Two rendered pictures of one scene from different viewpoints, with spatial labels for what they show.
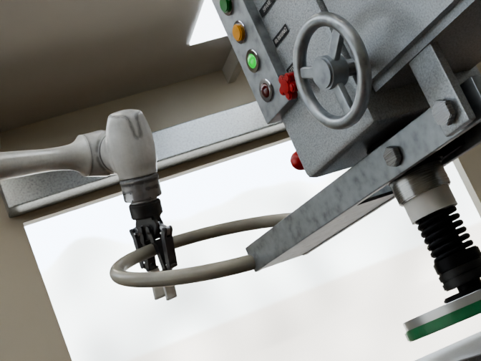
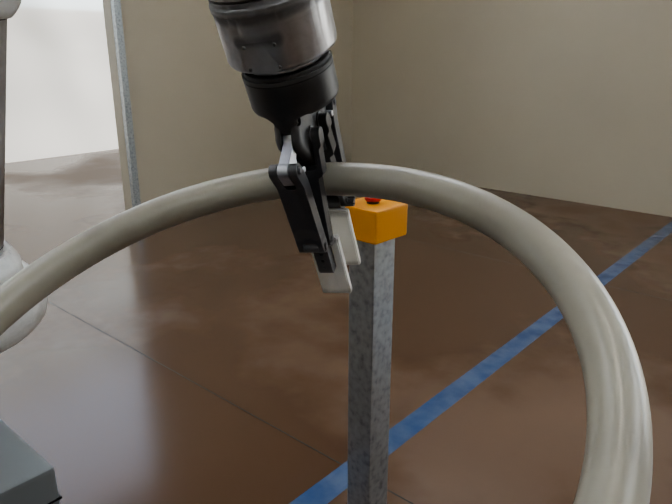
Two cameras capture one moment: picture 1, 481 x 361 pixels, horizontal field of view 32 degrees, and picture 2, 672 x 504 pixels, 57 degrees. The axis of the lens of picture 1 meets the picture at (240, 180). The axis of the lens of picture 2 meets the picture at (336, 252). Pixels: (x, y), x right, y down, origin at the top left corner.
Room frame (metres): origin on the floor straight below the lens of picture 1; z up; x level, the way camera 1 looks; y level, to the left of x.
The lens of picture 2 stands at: (1.66, -0.25, 1.42)
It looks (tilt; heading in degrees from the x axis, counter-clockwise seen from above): 18 degrees down; 61
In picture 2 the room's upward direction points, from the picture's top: straight up
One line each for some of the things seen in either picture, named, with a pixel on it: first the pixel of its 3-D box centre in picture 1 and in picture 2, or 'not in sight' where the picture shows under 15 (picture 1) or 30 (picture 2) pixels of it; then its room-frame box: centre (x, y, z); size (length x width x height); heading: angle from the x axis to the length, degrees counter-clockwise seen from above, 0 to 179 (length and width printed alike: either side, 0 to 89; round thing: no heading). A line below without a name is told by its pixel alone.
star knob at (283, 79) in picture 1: (296, 84); not in sight; (1.13, -0.13, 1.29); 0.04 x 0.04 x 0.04; 30
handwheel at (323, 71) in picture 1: (351, 66); not in sight; (1.03, -0.19, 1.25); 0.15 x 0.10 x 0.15; 30
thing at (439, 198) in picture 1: (429, 203); not in sight; (1.19, -0.23, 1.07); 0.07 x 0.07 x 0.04
